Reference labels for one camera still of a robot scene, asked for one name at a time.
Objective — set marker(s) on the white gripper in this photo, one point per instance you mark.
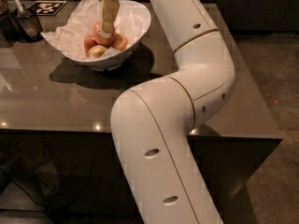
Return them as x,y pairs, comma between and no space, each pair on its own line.
108,17

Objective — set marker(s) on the large red apple with sticker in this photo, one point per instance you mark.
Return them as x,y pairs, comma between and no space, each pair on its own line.
99,39

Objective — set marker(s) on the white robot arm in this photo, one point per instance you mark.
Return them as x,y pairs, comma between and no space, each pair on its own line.
150,122

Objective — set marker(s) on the white bowl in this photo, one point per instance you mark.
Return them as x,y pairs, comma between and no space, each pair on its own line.
113,58

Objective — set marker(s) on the red-yellow apple right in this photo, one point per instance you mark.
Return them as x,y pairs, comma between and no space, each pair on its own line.
120,42

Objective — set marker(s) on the white crumpled paper liner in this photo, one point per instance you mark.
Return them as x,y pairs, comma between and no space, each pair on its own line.
69,39

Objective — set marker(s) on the black fiducial marker card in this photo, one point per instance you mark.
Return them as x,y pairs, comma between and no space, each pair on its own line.
46,7

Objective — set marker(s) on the dark container with scoop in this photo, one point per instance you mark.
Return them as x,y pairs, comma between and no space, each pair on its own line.
26,26

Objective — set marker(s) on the white-handled scoop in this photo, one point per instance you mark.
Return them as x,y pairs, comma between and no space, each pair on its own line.
22,12

